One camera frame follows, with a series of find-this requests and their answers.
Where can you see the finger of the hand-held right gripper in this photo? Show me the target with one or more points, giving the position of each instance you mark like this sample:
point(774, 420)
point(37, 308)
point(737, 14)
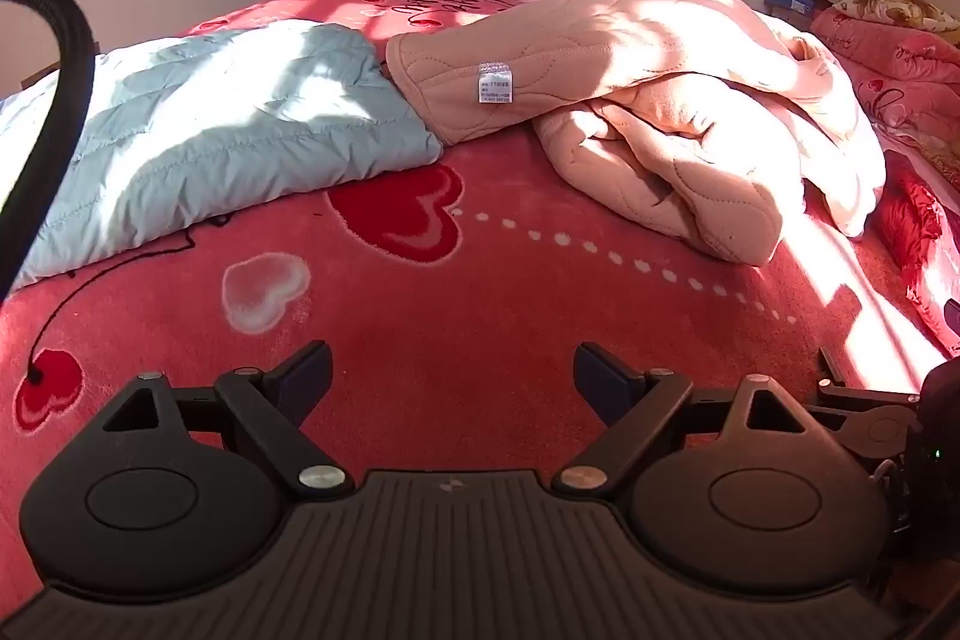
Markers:
point(877, 434)

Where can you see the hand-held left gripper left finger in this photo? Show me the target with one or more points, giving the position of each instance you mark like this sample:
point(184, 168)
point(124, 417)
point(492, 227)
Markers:
point(311, 377)

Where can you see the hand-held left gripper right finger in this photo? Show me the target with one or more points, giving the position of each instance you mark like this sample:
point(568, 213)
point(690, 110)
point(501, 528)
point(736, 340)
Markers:
point(600, 377)

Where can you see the pink quilted garment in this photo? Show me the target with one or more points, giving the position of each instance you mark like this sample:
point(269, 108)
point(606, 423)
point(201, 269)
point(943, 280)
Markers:
point(637, 63)

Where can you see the red heart print blanket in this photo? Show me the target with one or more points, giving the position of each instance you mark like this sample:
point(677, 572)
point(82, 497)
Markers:
point(487, 310)

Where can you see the dark red down jacket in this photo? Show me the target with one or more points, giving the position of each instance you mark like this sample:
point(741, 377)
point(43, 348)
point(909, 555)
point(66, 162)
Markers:
point(922, 235)

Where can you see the light blue quilted jacket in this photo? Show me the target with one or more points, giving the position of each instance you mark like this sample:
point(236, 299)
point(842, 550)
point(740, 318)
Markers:
point(225, 108)

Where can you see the folded pink heart quilt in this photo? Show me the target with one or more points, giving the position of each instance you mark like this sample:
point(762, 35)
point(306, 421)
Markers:
point(885, 70)

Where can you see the floral pillow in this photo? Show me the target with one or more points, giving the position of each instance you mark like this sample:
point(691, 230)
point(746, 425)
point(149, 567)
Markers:
point(892, 10)

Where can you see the blue box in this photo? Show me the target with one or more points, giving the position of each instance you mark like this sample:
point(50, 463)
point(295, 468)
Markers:
point(795, 3)

